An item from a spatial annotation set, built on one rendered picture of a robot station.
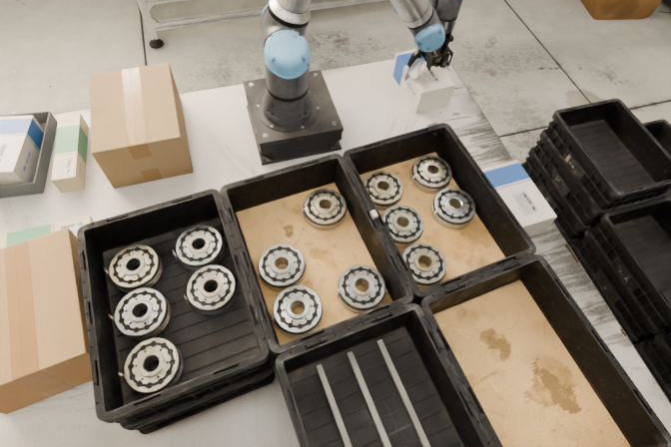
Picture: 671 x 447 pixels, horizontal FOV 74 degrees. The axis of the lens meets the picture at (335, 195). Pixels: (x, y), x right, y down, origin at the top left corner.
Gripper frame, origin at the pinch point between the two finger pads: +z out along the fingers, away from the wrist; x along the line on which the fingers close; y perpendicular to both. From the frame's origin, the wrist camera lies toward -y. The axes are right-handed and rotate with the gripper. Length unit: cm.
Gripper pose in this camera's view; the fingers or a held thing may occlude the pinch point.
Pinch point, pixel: (422, 75)
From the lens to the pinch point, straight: 157.7
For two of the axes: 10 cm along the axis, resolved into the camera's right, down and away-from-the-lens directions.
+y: 3.4, 7.9, -5.0
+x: 9.4, -2.6, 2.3
